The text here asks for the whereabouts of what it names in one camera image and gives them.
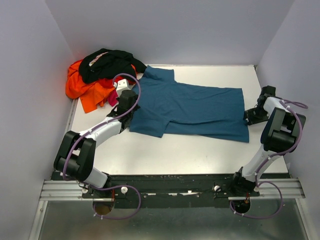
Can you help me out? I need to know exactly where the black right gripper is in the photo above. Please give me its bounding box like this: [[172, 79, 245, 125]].
[[243, 106, 270, 126]]

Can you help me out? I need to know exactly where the teal blue t shirt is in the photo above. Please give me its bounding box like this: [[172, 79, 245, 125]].
[[129, 66, 250, 143]]

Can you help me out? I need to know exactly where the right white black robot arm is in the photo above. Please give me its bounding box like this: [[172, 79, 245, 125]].
[[230, 85, 308, 196]]

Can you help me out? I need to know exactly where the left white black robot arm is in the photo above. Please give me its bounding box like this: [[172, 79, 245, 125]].
[[53, 90, 140, 198]]

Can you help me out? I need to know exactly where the magenta pink t shirt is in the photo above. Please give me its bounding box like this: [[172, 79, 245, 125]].
[[106, 89, 118, 107]]

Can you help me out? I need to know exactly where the red t shirt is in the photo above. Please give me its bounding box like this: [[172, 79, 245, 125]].
[[97, 76, 124, 89]]

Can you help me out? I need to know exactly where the orange t shirt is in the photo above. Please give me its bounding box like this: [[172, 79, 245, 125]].
[[65, 59, 116, 113]]

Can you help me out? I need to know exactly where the black t shirt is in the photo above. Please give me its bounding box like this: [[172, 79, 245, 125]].
[[78, 48, 147, 84]]

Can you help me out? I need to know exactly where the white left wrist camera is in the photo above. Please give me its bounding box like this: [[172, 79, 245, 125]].
[[113, 79, 130, 97]]

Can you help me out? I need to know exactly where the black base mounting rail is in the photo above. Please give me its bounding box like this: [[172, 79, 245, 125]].
[[51, 172, 292, 210]]

